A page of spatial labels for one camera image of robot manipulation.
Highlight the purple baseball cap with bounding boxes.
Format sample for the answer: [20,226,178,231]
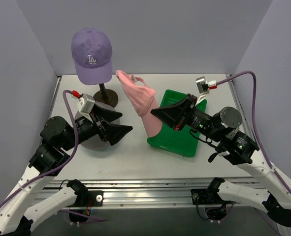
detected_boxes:
[71,28,113,85]

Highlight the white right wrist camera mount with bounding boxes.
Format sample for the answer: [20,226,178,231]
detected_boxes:
[195,76,217,105]

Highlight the aluminium frame rail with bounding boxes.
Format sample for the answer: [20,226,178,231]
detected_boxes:
[14,75,283,212]

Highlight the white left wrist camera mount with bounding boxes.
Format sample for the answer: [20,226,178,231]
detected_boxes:
[71,90,95,121]

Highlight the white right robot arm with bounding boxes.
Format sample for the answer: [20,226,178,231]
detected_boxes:
[151,94,291,227]

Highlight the pink baseball cap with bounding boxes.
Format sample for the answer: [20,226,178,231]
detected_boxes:
[115,69,163,138]

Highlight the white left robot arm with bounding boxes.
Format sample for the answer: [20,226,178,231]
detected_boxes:
[0,105,132,236]

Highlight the brown mannequin stand base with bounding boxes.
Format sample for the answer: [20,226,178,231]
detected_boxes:
[93,84,118,108]

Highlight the grey bucket hat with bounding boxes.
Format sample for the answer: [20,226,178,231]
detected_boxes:
[74,101,120,150]

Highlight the green plastic tray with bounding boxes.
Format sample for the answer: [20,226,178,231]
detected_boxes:
[147,89,198,157]

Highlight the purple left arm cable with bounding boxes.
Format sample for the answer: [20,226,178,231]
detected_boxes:
[0,89,104,223]

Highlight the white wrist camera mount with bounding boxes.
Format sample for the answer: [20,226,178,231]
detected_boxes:
[195,76,217,105]
[71,90,95,121]

